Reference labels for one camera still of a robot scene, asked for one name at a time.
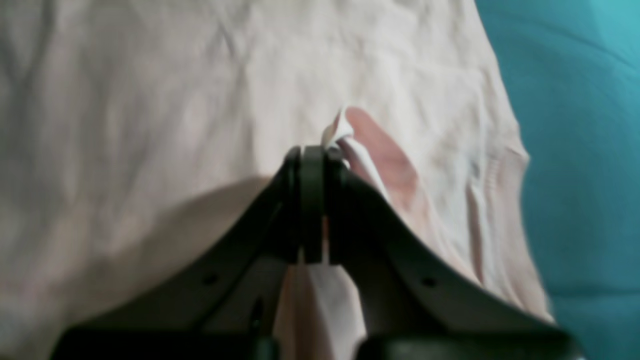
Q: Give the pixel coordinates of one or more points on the teal table cloth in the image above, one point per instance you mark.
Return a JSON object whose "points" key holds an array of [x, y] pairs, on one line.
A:
{"points": [[572, 72]]}

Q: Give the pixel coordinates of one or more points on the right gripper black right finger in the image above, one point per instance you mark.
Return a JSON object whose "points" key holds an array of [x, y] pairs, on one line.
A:
{"points": [[415, 306]]}

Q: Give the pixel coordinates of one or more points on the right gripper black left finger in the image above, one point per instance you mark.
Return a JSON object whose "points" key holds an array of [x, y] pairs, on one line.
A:
{"points": [[222, 307]]}

